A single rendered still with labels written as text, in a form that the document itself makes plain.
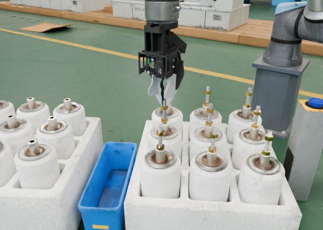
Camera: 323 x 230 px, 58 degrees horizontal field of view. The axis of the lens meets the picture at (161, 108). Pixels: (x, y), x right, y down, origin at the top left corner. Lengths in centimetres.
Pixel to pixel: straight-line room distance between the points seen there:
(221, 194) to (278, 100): 66
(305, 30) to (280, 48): 12
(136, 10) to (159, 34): 276
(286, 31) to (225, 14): 169
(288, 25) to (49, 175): 94
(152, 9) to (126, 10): 286
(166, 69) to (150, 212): 32
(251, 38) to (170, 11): 213
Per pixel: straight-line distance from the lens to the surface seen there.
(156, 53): 63
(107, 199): 96
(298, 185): 100
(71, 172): 80
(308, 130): 89
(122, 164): 104
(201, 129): 80
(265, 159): 69
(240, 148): 79
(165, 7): 63
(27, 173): 76
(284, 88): 124
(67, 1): 420
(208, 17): 294
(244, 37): 275
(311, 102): 88
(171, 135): 77
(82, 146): 89
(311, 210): 103
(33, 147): 76
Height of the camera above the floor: 66
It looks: 27 degrees down
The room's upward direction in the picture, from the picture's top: straight up
